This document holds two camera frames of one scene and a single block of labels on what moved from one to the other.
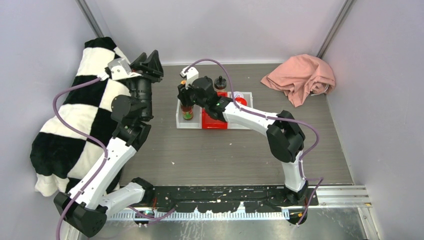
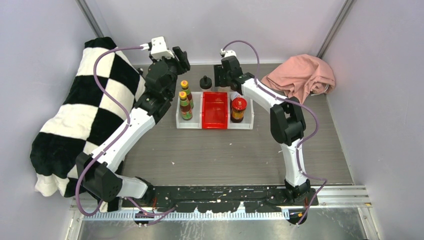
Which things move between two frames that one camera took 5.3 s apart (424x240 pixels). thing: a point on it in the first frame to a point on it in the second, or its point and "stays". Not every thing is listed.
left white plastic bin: [195, 122] stays
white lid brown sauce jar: [238, 94] stays
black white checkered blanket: [61, 157] stays
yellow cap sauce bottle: [187, 112] stays
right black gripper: [183, 94] to [218, 71]
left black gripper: [149, 67] to [179, 60]
